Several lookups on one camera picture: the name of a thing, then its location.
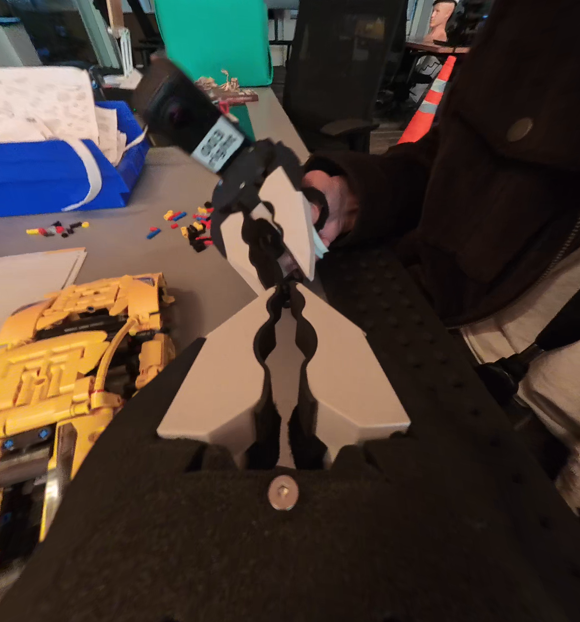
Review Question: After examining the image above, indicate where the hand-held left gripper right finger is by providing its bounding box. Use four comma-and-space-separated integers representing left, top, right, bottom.
290, 282, 412, 469

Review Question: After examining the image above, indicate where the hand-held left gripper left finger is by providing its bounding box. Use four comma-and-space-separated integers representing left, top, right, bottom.
157, 287, 283, 469

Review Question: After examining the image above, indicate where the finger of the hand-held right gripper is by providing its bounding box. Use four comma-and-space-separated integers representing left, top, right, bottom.
219, 211, 267, 295
259, 166, 317, 282

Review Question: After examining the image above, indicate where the pile of red blue pins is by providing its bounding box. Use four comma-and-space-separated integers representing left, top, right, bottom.
163, 202, 218, 253

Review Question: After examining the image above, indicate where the yellow toy brick car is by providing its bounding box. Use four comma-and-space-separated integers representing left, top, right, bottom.
0, 272, 176, 584

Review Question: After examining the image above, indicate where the building instruction booklet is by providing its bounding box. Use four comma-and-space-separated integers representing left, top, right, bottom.
0, 248, 87, 355

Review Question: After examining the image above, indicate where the person's right forearm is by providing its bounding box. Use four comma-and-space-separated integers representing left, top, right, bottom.
309, 141, 434, 248

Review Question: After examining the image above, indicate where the person's right hand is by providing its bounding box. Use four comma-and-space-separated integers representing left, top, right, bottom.
302, 170, 362, 249

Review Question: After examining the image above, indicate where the wooden skeleton model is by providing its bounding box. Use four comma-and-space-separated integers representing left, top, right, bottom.
195, 68, 260, 105

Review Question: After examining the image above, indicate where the white document stand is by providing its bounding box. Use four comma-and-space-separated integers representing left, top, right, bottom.
104, 0, 143, 79

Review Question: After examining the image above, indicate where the green container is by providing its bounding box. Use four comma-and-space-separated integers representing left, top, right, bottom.
154, 0, 273, 89

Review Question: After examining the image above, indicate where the black mesh office chair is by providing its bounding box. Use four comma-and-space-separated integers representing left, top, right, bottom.
283, 0, 408, 152

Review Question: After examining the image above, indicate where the cluster of red black pins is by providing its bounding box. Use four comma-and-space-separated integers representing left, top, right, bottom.
26, 221, 90, 239

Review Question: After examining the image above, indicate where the orange traffic cone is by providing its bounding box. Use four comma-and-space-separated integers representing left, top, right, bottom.
397, 54, 458, 145

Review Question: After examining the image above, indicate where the white shirt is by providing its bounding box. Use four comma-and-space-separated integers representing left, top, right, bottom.
460, 233, 580, 511

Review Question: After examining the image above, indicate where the mannequin head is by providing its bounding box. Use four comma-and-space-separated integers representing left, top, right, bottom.
423, 0, 458, 44

